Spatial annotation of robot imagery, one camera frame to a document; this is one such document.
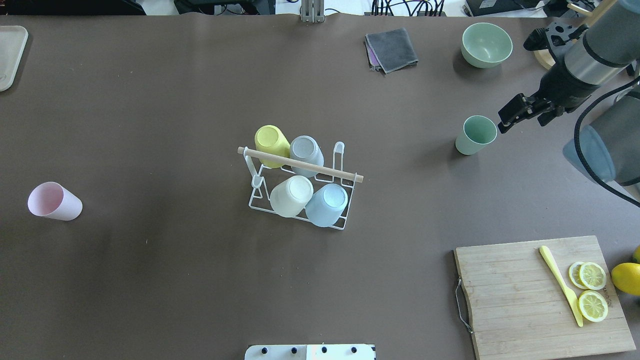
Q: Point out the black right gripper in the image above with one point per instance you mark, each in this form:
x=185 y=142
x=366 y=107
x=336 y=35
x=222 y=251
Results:
x=565 y=85

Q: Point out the green plastic cup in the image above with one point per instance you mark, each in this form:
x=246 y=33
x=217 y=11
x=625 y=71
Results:
x=477 y=132

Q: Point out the pink plastic cup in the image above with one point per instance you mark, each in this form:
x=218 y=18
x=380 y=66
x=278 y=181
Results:
x=53 y=201

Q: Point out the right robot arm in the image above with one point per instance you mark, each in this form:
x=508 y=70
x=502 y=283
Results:
x=605 y=142

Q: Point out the light blue plastic cup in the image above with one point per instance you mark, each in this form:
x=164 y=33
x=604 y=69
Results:
x=326 y=205

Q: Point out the grey plastic cup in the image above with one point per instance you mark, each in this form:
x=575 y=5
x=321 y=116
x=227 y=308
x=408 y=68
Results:
x=306 y=149

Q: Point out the cream plastic cup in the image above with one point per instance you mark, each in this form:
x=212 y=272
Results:
x=291 y=196

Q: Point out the yellow plastic cup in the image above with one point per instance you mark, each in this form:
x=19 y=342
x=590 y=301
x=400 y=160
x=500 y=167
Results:
x=270 y=139

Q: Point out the wooden mug tree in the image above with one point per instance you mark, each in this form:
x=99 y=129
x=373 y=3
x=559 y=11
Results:
x=556 y=39

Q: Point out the green bowl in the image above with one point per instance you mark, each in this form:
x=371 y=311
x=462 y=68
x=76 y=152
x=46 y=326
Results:
x=485 y=45

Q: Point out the grey folded cloth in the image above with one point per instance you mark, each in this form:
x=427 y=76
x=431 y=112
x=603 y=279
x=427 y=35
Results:
x=390 y=51

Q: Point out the lemon slice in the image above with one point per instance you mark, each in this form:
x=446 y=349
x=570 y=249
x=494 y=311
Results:
x=593 y=306
x=592 y=276

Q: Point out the wooden cutting board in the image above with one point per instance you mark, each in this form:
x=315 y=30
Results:
x=517 y=310

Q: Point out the yellow lemon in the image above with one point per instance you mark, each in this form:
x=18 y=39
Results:
x=636 y=255
x=626 y=277

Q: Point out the yellow plastic knife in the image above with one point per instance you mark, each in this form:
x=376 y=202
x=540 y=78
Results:
x=569 y=294

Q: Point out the beige tray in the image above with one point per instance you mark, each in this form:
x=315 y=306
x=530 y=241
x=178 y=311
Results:
x=13 y=39

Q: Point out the white wire cup holder rack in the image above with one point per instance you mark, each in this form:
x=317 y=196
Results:
x=267 y=171

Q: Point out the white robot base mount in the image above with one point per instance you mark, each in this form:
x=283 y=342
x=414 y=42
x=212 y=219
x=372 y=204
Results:
x=348 y=351

